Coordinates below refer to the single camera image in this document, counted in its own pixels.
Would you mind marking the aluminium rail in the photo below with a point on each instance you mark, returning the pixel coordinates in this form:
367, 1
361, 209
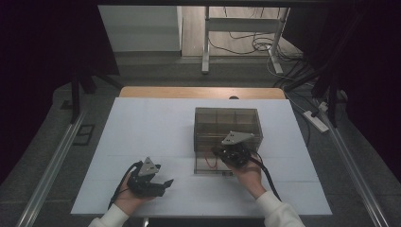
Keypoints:
356, 170
50, 170

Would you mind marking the white power strip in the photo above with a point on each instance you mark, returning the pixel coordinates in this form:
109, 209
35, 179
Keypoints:
315, 121

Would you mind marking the dark curtain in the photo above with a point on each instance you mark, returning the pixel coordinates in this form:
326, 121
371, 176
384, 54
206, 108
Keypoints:
38, 63
372, 63

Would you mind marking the red rubber band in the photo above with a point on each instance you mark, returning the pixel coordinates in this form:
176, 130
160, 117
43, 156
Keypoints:
206, 161

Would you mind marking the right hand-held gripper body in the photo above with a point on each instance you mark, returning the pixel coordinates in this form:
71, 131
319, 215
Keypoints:
235, 154

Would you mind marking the white desk frame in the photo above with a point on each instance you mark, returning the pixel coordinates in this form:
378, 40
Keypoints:
241, 24

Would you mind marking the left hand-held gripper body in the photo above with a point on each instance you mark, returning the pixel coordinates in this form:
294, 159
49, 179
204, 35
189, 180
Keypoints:
146, 167

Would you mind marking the white plug adapter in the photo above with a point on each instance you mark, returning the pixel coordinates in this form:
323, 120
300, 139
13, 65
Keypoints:
323, 106

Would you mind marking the white cabinet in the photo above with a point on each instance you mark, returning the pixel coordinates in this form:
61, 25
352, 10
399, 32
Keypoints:
142, 28

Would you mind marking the person's right hand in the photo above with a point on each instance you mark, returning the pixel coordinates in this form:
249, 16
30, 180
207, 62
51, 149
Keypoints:
250, 176

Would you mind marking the wooden table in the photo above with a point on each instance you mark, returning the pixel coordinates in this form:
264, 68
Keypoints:
189, 92

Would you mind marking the black floor socket frame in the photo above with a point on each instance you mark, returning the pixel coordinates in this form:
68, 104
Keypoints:
77, 135

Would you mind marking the smoky transparent drawer box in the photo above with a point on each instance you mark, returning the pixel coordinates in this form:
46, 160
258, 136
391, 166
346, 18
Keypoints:
220, 119

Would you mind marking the person's left hand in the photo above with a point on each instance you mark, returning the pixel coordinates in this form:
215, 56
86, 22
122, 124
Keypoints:
127, 201

